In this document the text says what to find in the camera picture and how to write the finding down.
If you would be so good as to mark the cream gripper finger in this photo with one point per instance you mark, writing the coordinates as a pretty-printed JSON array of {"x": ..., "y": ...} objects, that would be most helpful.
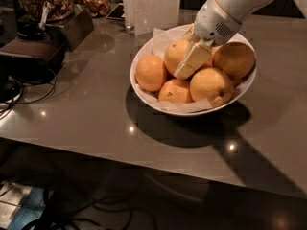
[
  {"x": 190, "y": 34},
  {"x": 195, "y": 57}
]

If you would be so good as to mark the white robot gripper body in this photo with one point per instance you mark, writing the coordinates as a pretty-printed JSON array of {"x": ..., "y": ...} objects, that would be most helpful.
[{"x": 212, "y": 21}]

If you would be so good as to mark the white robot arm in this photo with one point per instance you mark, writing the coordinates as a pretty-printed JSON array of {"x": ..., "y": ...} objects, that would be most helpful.
[{"x": 240, "y": 10}]

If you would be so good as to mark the white paper bowl liner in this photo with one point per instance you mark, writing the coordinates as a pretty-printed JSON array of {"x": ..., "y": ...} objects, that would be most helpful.
[{"x": 161, "y": 39}]

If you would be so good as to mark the white ceramic bowl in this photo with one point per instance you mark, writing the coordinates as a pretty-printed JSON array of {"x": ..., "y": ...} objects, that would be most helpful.
[{"x": 140, "y": 58}]

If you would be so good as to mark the bowl of dried snacks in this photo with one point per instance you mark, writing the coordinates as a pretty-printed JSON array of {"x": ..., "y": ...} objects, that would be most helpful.
[{"x": 97, "y": 8}]

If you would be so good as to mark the large orange front right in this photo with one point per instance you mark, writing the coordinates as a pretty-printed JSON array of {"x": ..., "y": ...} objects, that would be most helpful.
[{"x": 213, "y": 85}]

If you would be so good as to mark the large orange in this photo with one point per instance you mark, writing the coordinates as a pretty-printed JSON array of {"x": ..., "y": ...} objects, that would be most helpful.
[
  {"x": 236, "y": 59},
  {"x": 213, "y": 85}
]

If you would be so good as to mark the large orange at right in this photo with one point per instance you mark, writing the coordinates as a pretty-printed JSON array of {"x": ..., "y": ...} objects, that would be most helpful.
[{"x": 236, "y": 59}]

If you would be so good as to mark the smartphone on table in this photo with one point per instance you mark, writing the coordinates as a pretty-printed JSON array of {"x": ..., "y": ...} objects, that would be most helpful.
[{"x": 117, "y": 13}]

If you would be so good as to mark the dark metal box stand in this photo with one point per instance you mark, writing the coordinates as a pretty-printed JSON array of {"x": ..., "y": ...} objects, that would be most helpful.
[{"x": 68, "y": 33}]

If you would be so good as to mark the metal scoop in jar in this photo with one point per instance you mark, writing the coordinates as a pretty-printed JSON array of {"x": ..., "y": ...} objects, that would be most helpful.
[{"x": 44, "y": 16}]

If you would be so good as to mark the black device at left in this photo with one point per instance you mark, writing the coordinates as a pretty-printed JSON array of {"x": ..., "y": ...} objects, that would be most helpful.
[{"x": 28, "y": 61}]

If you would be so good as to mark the glass jar of nuts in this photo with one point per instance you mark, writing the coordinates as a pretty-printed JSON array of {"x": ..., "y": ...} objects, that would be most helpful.
[{"x": 58, "y": 9}]

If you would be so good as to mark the blue patterned floor mat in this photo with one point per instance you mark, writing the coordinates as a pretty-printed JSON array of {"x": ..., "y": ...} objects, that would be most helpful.
[{"x": 31, "y": 211}]

